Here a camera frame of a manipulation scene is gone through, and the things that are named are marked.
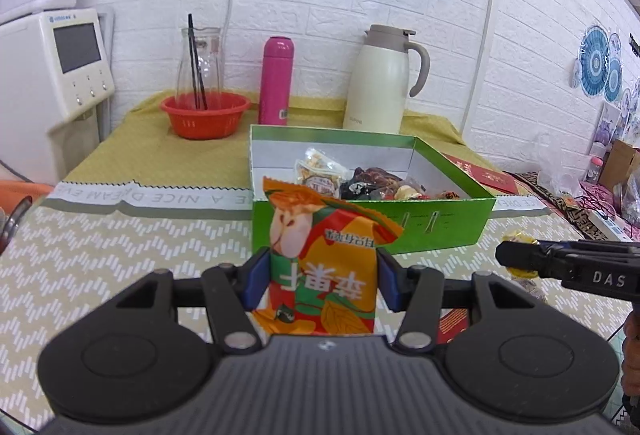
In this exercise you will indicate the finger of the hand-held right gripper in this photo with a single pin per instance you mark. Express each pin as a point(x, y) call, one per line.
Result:
point(525, 257)
point(590, 246)

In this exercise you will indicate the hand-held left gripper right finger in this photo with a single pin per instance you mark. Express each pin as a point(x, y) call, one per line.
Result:
point(392, 282)

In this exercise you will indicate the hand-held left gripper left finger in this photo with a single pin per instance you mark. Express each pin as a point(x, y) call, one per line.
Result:
point(257, 280)

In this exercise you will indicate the yellow candy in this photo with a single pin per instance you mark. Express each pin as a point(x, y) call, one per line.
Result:
point(522, 271)

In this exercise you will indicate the orange fruit print snack packet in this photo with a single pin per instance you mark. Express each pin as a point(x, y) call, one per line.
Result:
point(325, 265)

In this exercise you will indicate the green cardboard box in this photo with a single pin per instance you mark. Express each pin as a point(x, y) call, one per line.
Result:
point(440, 225)

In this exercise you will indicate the pile of assorted snack packets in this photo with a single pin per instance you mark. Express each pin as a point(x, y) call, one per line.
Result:
point(370, 182)

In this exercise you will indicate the person's right hand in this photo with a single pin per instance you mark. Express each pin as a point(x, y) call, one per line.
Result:
point(632, 350)

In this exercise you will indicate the white power strip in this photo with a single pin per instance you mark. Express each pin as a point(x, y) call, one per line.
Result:
point(607, 225)

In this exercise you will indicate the clear wrapped snack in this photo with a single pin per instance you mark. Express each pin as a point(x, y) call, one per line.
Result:
point(530, 289)

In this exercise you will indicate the brown patterned blanket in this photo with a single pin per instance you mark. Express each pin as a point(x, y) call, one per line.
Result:
point(565, 200)

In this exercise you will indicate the small red snack packet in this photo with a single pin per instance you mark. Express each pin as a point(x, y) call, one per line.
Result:
point(452, 325)

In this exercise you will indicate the clear plastic bags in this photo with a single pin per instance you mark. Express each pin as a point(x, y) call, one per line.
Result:
point(570, 170)

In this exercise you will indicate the pink lidded plastic bottle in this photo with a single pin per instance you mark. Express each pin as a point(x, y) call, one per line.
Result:
point(595, 162)

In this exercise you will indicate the brown cardboard box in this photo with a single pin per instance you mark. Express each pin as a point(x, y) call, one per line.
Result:
point(620, 165)

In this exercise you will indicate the red booklet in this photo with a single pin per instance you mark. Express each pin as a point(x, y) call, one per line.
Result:
point(480, 175)

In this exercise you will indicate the yellow tablecloth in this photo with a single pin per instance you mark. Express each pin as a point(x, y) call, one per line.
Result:
point(150, 155)

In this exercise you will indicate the red plastic basket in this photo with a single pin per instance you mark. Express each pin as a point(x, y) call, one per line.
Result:
point(205, 120)

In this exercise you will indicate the cream thermal carafe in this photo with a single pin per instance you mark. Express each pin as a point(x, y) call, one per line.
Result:
point(375, 85)

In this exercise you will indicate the pink insulated bottle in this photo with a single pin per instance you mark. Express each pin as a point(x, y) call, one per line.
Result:
point(276, 80)

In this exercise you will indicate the clear glass pitcher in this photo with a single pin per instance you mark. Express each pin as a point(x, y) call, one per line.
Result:
point(200, 60)

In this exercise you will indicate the black stirring stick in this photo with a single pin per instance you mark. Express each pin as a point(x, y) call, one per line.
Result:
point(196, 55)

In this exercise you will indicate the white appliance with screen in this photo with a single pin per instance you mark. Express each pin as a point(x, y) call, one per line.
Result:
point(35, 80)

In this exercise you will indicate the pale wall picture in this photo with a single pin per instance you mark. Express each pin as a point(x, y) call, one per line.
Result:
point(610, 122)

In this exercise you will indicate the small blue round wall decoration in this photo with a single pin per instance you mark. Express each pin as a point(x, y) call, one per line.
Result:
point(614, 80)

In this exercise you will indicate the large blue round wall decoration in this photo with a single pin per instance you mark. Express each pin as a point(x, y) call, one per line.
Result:
point(594, 60)

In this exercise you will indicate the white wall conduit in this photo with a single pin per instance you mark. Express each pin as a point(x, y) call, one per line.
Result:
point(482, 15)

